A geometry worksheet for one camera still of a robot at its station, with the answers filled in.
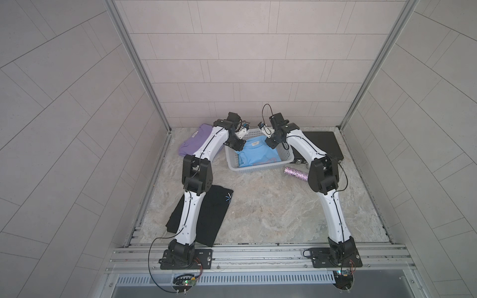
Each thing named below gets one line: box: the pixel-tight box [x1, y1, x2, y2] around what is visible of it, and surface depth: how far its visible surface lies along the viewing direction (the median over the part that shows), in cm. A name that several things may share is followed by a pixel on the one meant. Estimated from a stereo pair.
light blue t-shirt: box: [234, 135, 282, 168], surface depth 98 cm
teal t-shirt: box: [243, 135, 273, 150], surface depth 98 cm
